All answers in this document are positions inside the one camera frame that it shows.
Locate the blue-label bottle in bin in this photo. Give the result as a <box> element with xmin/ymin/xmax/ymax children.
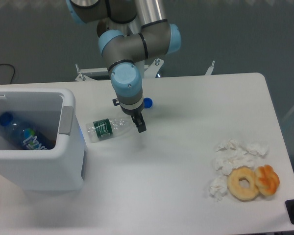
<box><xmin>0</xmin><ymin>112</ymin><xmax>55</xmax><ymax>150</ymax></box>

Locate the white trash bin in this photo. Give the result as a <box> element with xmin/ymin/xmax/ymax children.
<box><xmin>0</xmin><ymin>88</ymin><xmax>86</xmax><ymax>191</ymax></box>

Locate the crumpled white tissue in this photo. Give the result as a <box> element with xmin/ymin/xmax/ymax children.
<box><xmin>209</xmin><ymin>176</ymin><xmax>228</xmax><ymax>202</ymax></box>
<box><xmin>212</xmin><ymin>139</ymin><xmax>270</xmax><ymax>176</ymax></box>

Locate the clear green-label plastic bottle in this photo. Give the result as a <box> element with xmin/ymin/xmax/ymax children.
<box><xmin>86</xmin><ymin>117</ymin><xmax>134</xmax><ymax>143</ymax></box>

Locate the orange glazed twisted bun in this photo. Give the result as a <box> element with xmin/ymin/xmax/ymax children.
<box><xmin>254</xmin><ymin>164</ymin><xmax>280</xmax><ymax>196</ymax></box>

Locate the crumpled white tissue upper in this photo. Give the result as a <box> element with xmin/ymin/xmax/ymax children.
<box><xmin>212</xmin><ymin>139</ymin><xmax>270</xmax><ymax>176</ymax></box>

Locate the blue bottle cap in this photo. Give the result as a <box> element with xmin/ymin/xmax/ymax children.
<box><xmin>144</xmin><ymin>97</ymin><xmax>153</xmax><ymax>109</ymax></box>

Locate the black cable on floor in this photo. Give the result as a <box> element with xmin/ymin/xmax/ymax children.
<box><xmin>0</xmin><ymin>63</ymin><xmax>16</xmax><ymax>85</ymax></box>

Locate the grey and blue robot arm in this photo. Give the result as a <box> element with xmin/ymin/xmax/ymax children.
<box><xmin>66</xmin><ymin>0</ymin><xmax>181</xmax><ymax>133</ymax></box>

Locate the ring donut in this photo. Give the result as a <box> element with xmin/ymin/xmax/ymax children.
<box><xmin>227</xmin><ymin>167</ymin><xmax>259</xmax><ymax>201</ymax></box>

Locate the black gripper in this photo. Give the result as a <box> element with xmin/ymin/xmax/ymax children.
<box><xmin>123</xmin><ymin>108</ymin><xmax>147</xmax><ymax>133</ymax></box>

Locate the crumpled white tissue lower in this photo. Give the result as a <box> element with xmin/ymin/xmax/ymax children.
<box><xmin>209</xmin><ymin>176</ymin><xmax>228</xmax><ymax>202</ymax></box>

